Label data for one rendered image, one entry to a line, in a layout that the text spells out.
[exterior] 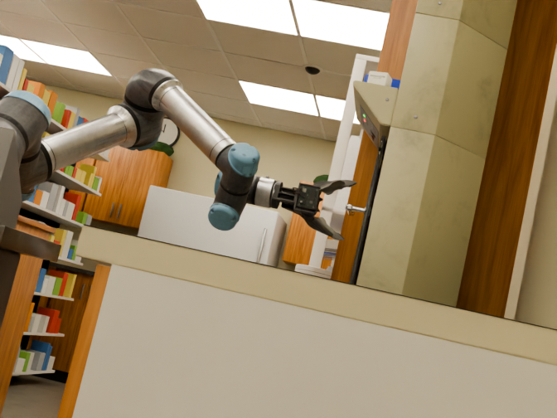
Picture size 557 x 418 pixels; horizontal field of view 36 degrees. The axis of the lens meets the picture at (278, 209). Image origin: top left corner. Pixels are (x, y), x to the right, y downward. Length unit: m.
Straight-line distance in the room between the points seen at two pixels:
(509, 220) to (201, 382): 1.57
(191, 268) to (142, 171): 6.70
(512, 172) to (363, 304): 1.53
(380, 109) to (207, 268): 1.17
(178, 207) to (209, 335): 6.21
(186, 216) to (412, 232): 5.23
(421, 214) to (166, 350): 1.15
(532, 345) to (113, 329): 0.49
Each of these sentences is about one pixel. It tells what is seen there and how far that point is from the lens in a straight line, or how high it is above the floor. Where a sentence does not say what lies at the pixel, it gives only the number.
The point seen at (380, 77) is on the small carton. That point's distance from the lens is 2.23.
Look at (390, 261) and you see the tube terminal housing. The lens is 2.05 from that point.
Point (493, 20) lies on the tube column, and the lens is 2.30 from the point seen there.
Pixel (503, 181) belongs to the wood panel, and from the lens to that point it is 2.48.
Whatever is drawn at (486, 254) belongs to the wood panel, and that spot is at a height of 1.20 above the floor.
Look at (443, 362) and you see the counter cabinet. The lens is 1.00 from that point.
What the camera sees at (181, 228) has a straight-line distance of 7.18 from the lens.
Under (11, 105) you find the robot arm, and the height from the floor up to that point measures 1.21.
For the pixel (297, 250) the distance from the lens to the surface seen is 7.34.
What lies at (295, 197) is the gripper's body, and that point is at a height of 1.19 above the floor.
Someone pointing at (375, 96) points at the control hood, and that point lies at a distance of 2.13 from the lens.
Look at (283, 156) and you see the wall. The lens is 7.85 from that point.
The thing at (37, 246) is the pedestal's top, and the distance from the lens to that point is 1.84.
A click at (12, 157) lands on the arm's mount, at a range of 1.82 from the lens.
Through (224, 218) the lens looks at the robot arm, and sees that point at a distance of 2.06.
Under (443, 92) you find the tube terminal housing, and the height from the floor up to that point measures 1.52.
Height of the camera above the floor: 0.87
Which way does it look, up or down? 8 degrees up
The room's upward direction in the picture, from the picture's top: 13 degrees clockwise
